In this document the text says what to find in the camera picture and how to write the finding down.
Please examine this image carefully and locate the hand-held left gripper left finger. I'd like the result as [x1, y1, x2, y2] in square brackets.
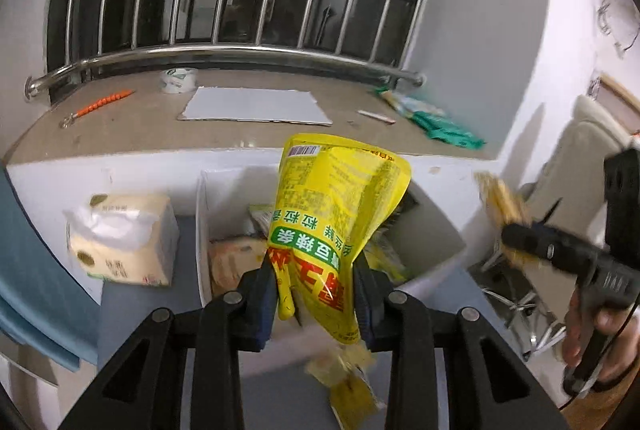
[57, 257, 281, 430]

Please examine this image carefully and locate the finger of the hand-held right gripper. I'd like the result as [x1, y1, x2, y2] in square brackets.
[501, 222, 609, 272]

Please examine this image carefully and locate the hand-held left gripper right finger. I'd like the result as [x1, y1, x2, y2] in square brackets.
[352, 255, 571, 430]

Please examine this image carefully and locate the orange snack packet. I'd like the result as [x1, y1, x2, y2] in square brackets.
[207, 235, 269, 299]

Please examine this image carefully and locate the brown wafer packet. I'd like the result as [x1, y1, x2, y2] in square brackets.
[472, 171, 539, 269]

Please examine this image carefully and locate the green seaweed snack packet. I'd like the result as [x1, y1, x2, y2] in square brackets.
[247, 204, 279, 236]

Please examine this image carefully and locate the white cardboard box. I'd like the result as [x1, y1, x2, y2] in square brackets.
[195, 166, 469, 312]

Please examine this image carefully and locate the yellow snack packet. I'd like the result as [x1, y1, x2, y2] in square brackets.
[267, 133, 412, 346]

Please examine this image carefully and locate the person's right hand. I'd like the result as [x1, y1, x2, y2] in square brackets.
[562, 290, 640, 384]

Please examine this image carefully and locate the cream office chair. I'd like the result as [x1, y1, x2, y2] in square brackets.
[479, 94, 640, 362]

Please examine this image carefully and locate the small yellow pastry packet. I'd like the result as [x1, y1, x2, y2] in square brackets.
[305, 342, 386, 429]

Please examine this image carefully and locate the cream tissue pack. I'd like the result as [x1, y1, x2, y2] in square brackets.
[63, 192, 181, 287]

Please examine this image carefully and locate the green plastic bag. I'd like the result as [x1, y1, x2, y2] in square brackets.
[412, 110, 487, 151]

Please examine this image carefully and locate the small pale stick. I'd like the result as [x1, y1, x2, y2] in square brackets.
[357, 108, 397, 125]

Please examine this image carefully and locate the white green wipes packet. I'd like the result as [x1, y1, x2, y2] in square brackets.
[381, 88, 447, 119]

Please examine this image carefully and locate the stone window sill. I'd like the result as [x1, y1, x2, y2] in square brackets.
[2, 67, 499, 167]

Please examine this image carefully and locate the white cardboard sheet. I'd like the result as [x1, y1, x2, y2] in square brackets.
[176, 85, 335, 127]

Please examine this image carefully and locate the blue curtain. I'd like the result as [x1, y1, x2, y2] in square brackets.
[0, 164, 102, 369]

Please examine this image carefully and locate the clear tape roll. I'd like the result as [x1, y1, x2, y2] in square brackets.
[160, 67, 199, 95]

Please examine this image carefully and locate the orange beaded tool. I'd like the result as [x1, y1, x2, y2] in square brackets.
[58, 88, 136, 130]

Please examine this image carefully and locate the wooden frame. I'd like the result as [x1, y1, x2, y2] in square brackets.
[590, 72, 640, 112]

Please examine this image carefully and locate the steel window guard rail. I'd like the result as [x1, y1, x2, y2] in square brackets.
[25, 0, 466, 100]

